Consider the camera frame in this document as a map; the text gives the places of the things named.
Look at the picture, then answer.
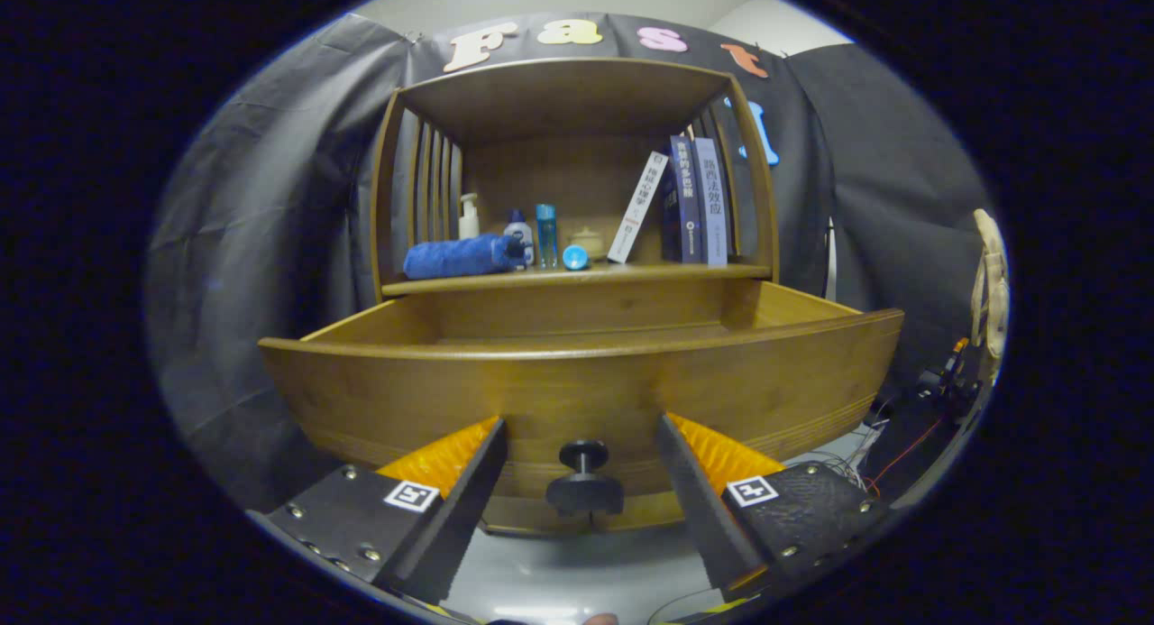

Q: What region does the dark blue book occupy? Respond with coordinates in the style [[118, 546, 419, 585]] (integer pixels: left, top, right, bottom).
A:
[[661, 135, 703, 265]]

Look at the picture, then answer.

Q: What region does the white book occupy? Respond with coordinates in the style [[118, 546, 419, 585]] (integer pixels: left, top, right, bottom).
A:
[[608, 151, 670, 265]]

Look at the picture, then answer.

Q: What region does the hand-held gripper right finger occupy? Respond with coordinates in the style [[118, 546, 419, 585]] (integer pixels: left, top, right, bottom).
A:
[[655, 412, 893, 603]]

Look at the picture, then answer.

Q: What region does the white bottle with blue cap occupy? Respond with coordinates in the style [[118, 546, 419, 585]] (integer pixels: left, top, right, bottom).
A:
[[503, 209, 536, 267]]

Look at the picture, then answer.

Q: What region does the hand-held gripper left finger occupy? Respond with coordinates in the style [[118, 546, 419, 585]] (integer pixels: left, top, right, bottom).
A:
[[248, 416, 508, 606]]

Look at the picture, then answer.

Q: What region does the black drawer knob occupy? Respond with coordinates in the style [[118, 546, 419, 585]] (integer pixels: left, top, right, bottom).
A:
[[545, 440, 625, 518]]

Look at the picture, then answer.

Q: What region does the pale purple book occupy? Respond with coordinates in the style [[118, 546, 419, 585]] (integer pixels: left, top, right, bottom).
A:
[[694, 137, 729, 268]]

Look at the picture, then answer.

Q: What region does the wooden drawer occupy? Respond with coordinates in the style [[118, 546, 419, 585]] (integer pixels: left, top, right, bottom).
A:
[[259, 280, 905, 504]]

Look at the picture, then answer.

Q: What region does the wooden cabinet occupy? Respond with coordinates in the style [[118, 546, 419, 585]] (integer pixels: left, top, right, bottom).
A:
[[370, 57, 781, 536]]

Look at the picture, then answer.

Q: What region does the blue folded towel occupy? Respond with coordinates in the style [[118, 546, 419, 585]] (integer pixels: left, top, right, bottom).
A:
[[403, 233, 528, 280]]

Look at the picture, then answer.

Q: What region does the wooden countertop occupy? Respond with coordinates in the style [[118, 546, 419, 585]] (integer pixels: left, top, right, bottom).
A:
[[381, 262, 774, 298]]

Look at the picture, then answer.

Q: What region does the clear blue bottle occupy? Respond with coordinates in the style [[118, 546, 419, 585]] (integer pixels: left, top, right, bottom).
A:
[[536, 203, 559, 269]]

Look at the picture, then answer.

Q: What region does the tangle of cables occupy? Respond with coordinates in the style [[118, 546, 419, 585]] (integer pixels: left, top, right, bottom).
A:
[[793, 418, 939, 500]]

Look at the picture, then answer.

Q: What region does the black electronic device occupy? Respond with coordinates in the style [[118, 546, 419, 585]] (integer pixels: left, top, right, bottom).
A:
[[920, 336, 984, 409]]

